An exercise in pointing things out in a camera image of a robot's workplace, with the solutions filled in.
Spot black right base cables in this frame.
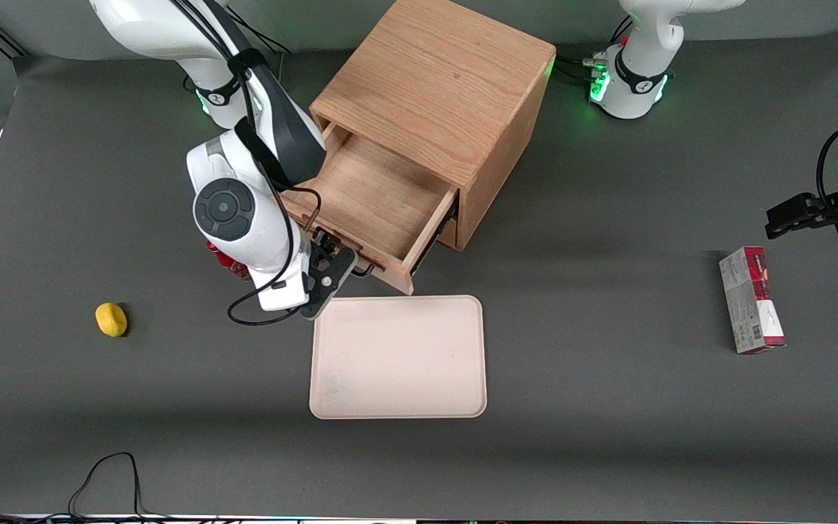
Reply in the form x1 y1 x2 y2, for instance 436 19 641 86
228 9 293 57

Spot red cola bottle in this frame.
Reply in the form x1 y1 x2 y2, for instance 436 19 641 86
206 242 252 282

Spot red plaid cardboard box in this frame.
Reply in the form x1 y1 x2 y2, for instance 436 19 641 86
719 246 786 355

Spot wooden drawer cabinet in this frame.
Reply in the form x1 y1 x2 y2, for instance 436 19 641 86
310 0 556 252

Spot black looped table cable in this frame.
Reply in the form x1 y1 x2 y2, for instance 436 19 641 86
68 451 151 523

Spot black left base cables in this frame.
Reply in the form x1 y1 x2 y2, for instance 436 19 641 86
556 15 634 82

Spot black base cables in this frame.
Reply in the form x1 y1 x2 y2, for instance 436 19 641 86
556 15 634 82
228 9 293 57

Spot beige plastic tray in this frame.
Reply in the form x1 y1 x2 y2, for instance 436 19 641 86
309 295 487 420

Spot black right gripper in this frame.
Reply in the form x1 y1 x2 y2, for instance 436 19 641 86
299 231 359 322

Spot yellow lemon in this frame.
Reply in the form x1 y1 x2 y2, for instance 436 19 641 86
95 302 129 338

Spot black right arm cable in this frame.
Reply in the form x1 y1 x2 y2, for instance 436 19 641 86
168 0 322 327

